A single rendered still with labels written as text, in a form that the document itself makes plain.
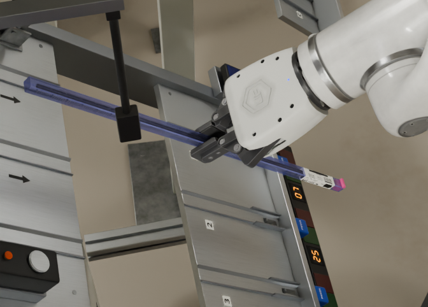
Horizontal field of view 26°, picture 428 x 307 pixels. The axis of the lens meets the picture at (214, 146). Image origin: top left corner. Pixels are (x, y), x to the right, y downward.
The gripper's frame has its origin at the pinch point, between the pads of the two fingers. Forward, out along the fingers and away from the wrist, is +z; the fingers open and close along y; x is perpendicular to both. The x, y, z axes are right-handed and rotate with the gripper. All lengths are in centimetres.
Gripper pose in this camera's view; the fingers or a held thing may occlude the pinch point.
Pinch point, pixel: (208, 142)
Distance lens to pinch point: 111.3
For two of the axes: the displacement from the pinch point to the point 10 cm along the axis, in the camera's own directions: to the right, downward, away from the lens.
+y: 2.0, 8.3, -5.2
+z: -7.8, 4.6, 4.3
